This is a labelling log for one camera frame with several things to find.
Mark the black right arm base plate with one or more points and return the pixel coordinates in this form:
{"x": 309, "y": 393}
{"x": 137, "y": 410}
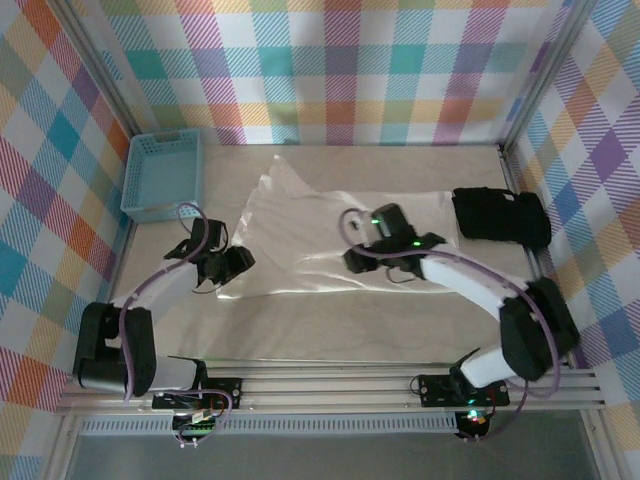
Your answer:
{"x": 435, "y": 390}

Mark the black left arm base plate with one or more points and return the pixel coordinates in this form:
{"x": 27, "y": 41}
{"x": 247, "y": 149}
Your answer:
{"x": 225, "y": 392}

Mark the aluminium side rail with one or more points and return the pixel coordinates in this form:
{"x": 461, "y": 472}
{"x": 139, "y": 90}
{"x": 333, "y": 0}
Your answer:
{"x": 123, "y": 250}
{"x": 534, "y": 260}

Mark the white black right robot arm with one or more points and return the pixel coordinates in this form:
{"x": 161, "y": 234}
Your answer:
{"x": 530, "y": 330}

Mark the aluminium frame post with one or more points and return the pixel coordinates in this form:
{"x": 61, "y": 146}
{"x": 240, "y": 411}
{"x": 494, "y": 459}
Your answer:
{"x": 60, "y": 450}
{"x": 102, "y": 70}
{"x": 545, "y": 75}
{"x": 607, "y": 450}

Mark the white t-shirt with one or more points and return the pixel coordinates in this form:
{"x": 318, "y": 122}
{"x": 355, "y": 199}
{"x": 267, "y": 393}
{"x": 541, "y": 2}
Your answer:
{"x": 310, "y": 240}

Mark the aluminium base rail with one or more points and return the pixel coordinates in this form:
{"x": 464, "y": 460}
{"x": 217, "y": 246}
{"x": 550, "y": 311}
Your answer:
{"x": 325, "y": 382}

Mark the blue plastic basket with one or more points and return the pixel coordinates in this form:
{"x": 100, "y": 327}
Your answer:
{"x": 162, "y": 175}

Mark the black folded garment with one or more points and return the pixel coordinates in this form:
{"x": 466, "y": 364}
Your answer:
{"x": 500, "y": 217}

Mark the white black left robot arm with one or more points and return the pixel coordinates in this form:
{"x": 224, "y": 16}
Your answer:
{"x": 110, "y": 350}

